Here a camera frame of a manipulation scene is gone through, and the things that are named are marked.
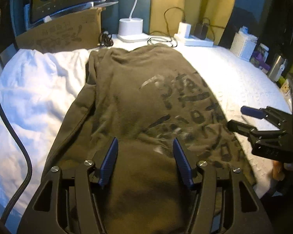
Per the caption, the dark brown t-shirt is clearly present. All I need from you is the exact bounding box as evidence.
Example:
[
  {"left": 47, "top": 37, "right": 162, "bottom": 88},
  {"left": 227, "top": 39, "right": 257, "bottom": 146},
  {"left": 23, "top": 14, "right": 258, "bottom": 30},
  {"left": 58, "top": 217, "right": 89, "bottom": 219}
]
[{"left": 45, "top": 44, "right": 256, "bottom": 233}]

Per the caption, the person right hand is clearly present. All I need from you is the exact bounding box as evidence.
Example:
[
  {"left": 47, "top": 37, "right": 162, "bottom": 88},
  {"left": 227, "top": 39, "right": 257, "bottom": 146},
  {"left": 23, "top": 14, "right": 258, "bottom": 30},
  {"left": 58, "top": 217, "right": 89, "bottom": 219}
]
[{"left": 272, "top": 161, "right": 292, "bottom": 181}]

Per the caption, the white cartoon mug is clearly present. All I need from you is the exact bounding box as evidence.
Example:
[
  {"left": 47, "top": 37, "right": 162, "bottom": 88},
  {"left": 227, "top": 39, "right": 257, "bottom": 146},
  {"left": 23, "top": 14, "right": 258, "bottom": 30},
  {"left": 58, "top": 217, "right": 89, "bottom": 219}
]
[{"left": 280, "top": 79, "right": 293, "bottom": 104}]

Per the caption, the stainless steel tumbler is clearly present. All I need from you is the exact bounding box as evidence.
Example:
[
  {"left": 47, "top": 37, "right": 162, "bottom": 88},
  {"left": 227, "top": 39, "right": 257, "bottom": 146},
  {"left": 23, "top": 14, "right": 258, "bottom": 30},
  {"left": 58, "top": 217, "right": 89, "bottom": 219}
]
[{"left": 267, "top": 54, "right": 287, "bottom": 82}]

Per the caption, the purple cloth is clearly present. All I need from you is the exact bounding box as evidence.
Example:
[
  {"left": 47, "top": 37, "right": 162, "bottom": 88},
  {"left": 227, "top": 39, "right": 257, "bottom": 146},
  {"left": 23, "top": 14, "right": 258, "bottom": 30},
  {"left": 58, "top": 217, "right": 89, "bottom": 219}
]
[{"left": 251, "top": 52, "right": 270, "bottom": 74}]

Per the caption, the clear jar white lid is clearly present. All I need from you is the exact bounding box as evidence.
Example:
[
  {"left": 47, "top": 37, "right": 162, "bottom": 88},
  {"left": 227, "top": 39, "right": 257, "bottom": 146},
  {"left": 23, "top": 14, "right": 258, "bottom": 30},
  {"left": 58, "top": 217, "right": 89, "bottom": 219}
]
[{"left": 257, "top": 43, "right": 269, "bottom": 61}]

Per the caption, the white perforated plastic basket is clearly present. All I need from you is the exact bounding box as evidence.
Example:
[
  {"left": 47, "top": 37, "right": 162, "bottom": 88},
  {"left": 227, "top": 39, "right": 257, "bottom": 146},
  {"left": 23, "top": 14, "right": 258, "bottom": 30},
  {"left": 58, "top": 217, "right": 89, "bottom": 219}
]
[{"left": 230, "top": 26, "right": 258, "bottom": 61}]

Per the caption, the white power strip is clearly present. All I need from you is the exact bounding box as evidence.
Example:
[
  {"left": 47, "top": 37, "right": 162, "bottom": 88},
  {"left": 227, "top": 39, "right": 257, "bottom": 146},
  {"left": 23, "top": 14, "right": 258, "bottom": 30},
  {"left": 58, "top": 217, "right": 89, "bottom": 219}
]
[{"left": 174, "top": 33, "right": 214, "bottom": 47}]

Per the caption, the black charger plug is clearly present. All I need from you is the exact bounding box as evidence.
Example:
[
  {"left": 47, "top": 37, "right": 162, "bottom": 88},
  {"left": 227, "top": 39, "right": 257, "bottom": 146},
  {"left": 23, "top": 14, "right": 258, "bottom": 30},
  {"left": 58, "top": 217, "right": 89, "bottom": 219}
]
[{"left": 194, "top": 23, "right": 208, "bottom": 40}]

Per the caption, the white charger plug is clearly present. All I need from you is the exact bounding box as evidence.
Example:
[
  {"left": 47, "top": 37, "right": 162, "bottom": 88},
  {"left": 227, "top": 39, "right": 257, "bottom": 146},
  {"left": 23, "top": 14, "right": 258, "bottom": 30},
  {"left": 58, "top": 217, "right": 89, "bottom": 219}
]
[{"left": 178, "top": 22, "right": 192, "bottom": 38}]

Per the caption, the white pillow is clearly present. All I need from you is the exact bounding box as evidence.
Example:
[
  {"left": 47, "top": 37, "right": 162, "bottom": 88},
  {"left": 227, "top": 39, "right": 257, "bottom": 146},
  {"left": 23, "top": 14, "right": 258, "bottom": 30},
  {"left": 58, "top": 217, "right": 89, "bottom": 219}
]
[{"left": 0, "top": 49, "right": 89, "bottom": 215}]

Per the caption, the yellow curtain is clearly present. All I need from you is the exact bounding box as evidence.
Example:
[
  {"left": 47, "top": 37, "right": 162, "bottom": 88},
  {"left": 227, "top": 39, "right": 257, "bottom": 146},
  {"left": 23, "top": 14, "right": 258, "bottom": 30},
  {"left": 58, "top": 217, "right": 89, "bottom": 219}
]
[{"left": 149, "top": 0, "right": 235, "bottom": 44}]

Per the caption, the white desk lamp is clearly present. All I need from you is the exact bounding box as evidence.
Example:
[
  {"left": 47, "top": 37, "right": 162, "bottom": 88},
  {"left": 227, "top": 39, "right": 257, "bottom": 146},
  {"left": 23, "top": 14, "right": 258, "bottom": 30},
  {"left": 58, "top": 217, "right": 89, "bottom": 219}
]
[{"left": 117, "top": 0, "right": 149, "bottom": 43}]

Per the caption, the brown cardboard box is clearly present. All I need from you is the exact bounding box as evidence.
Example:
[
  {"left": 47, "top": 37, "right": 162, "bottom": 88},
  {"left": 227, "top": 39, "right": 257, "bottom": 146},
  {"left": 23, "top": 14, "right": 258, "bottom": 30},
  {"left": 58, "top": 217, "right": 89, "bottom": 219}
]
[{"left": 16, "top": 7, "right": 104, "bottom": 53}]

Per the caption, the white tablet stand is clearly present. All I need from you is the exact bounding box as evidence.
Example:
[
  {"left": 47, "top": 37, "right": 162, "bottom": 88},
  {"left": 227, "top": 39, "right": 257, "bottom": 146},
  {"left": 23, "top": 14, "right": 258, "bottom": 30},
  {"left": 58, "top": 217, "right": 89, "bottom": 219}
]
[{"left": 42, "top": 0, "right": 119, "bottom": 24}]

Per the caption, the thick black braided cable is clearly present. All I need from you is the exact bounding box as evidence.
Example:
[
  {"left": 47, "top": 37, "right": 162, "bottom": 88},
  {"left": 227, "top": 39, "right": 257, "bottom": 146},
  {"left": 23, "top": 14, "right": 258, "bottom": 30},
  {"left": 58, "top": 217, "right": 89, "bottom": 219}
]
[{"left": 0, "top": 7, "right": 33, "bottom": 222}]

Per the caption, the coiled black cable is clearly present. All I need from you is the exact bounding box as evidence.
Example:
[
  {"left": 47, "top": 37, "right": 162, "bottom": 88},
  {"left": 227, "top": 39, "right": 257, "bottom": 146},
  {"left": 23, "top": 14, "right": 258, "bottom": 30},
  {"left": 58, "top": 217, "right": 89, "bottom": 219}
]
[{"left": 146, "top": 6, "right": 187, "bottom": 48}]

